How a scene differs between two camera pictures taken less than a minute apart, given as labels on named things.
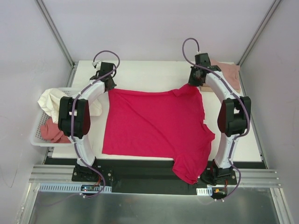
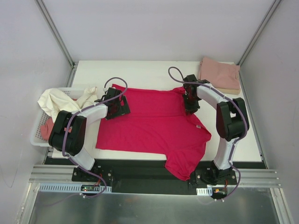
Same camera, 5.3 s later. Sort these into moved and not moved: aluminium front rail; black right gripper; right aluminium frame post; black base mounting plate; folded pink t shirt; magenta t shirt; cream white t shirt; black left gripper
Moved: black left gripper; black right gripper; magenta t shirt
Not moved: right aluminium frame post; aluminium front rail; folded pink t shirt; cream white t shirt; black base mounting plate
